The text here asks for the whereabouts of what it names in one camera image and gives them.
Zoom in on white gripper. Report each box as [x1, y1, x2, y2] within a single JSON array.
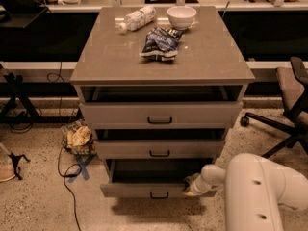
[[183, 173, 211, 197]]

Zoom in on grey middle drawer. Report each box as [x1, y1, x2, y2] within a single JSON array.
[[94, 140, 224, 159]]

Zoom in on white bowl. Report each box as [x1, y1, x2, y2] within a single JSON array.
[[167, 6, 197, 30]]

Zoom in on clear plastic water bottle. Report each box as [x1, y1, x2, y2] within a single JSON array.
[[117, 6, 156, 33]]

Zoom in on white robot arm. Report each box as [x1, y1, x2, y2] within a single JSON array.
[[183, 153, 308, 231]]

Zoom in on blue chip bag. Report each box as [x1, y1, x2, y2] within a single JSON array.
[[140, 27, 184, 62]]

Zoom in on black floor cable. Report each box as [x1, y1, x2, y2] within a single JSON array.
[[46, 61, 83, 231]]

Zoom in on blue tape cross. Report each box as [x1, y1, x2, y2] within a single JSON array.
[[68, 155, 94, 183]]

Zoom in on black office chair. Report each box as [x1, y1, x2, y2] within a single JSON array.
[[240, 57, 308, 158]]

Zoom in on grey bottom drawer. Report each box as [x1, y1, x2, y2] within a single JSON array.
[[101, 158, 213, 199]]

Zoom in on black tripod with white part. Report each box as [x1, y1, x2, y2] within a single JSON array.
[[0, 142, 30, 182]]

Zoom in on grey drawer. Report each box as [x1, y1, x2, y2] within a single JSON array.
[[80, 102, 242, 129], [101, 158, 213, 199], [94, 140, 224, 159]]

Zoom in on black stand frame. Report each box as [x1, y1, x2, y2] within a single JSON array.
[[0, 66, 82, 124]]

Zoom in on grey top drawer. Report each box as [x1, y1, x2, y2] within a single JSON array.
[[80, 102, 242, 129]]

